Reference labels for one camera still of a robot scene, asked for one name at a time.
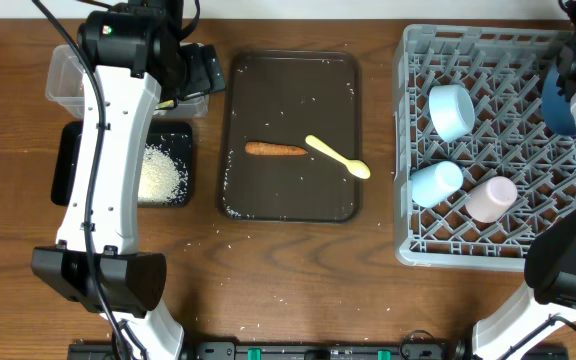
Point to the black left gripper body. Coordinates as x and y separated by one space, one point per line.
200 75

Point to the yellow snack wrapper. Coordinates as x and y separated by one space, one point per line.
166 105

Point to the dark blue bowl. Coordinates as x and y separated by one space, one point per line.
555 109

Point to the orange carrot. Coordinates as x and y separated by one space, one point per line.
271 149

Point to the light blue small bowl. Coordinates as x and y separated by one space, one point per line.
451 111

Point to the pink plastic cup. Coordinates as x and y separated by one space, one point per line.
489 201

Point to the yellow plastic spoon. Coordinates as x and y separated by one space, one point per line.
356 168

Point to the light blue plastic cup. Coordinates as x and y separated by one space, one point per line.
434 184

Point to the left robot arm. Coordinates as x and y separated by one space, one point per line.
137 58

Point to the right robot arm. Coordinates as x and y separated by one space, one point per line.
546 300

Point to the black waste tray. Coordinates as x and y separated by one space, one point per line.
175 136

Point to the grey dishwasher rack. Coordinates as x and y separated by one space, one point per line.
503 70

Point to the dark brown serving tray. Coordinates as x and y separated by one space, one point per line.
281 97

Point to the pile of white rice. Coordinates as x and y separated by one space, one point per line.
163 179

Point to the clear plastic container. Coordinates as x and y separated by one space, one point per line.
64 86

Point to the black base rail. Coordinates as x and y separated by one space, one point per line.
419 348

